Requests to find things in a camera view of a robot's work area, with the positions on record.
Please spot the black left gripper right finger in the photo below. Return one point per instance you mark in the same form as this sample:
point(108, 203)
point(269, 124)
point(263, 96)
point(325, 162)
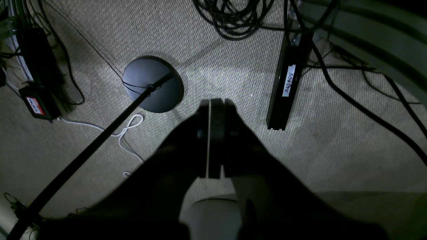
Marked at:
point(274, 204)

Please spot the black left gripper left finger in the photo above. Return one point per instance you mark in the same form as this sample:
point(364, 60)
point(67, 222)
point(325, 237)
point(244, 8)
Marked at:
point(147, 205)

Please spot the black stand pole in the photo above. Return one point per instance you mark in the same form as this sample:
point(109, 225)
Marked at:
point(41, 200)

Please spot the round black stand base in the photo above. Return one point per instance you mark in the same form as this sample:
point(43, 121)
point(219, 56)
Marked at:
point(155, 73)

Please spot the black power adapter red label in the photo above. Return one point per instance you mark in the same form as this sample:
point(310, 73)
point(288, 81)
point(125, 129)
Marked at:
point(39, 102)

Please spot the black aluminium profile leg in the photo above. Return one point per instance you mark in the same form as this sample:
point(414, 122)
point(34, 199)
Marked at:
point(293, 59)

